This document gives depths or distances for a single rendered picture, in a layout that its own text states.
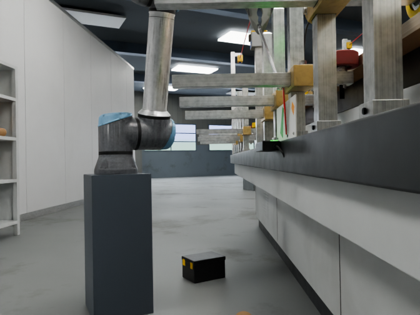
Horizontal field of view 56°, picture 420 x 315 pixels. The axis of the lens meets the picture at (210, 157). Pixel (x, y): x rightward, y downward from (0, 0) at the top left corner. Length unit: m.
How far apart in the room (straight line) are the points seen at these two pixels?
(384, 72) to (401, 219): 0.18
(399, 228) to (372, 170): 0.08
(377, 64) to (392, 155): 0.15
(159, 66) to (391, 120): 1.44
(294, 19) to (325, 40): 0.28
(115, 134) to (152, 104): 0.22
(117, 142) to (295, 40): 0.96
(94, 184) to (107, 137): 0.22
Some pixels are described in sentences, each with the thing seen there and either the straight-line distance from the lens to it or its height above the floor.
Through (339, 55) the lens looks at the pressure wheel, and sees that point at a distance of 0.99.
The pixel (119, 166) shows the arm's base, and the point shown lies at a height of 0.63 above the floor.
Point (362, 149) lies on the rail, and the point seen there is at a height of 0.66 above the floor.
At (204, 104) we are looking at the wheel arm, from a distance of 1.20.
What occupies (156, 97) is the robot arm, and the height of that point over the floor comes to 0.94.
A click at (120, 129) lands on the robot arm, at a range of 1.74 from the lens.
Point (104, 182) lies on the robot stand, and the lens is 1.67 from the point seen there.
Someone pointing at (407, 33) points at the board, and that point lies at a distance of 0.83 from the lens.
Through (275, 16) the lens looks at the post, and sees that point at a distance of 1.32.
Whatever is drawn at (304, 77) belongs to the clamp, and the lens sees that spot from 0.95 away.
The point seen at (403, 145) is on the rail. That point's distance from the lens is 0.40.
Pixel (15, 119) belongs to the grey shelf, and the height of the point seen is 1.06.
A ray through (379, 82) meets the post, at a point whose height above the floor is 0.74.
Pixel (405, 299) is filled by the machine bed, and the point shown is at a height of 0.34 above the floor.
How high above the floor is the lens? 0.65
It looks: level
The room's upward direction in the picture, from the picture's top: 1 degrees counter-clockwise
